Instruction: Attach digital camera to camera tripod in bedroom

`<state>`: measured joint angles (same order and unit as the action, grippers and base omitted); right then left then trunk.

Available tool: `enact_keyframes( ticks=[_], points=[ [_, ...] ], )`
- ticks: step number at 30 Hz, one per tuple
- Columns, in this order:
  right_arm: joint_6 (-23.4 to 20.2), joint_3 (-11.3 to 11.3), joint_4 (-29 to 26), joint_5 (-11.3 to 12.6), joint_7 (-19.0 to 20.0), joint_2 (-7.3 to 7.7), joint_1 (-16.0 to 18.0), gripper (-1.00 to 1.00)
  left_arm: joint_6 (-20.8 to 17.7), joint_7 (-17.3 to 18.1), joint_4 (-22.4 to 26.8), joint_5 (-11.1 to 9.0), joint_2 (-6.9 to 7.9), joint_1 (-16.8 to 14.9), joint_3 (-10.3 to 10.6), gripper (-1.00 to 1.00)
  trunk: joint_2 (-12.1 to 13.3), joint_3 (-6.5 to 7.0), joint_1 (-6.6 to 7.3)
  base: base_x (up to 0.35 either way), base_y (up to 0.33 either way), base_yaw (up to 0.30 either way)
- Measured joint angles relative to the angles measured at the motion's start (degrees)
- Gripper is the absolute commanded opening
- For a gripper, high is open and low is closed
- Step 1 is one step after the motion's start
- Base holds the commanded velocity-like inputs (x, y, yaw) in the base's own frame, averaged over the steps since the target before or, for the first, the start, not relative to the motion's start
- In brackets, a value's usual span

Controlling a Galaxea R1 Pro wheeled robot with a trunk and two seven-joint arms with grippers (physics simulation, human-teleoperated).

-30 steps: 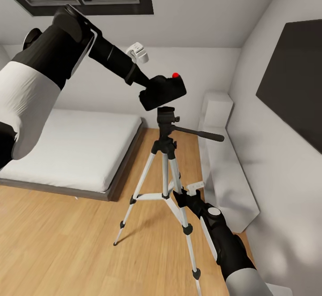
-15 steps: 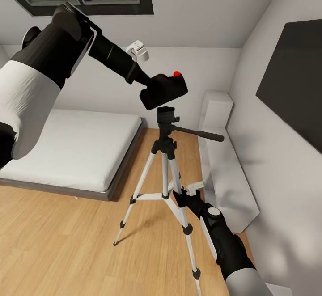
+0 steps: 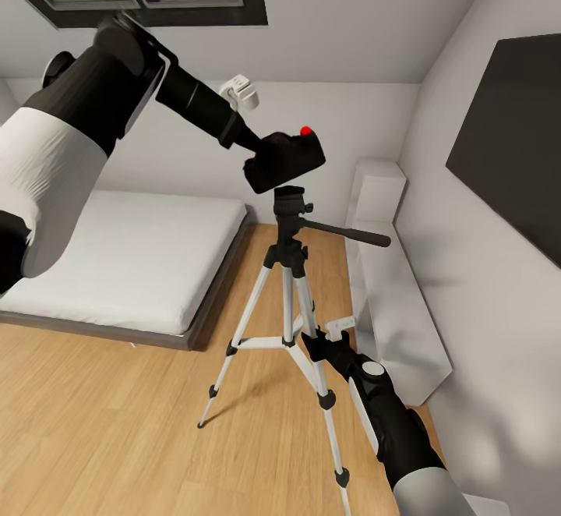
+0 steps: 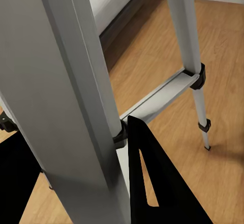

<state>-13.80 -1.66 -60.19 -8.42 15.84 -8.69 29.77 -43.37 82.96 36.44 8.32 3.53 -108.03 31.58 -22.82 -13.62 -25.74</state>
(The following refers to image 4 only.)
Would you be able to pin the bed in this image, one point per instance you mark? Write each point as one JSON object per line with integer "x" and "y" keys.
{"x": 111, "y": 16}

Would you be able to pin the camera tripod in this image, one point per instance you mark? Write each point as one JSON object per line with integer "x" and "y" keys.
{"x": 55, "y": 89}

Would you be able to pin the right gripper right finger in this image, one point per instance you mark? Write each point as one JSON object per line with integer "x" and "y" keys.
{"x": 177, "y": 203}

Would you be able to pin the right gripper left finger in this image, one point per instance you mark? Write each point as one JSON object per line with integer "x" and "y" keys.
{"x": 19, "y": 171}

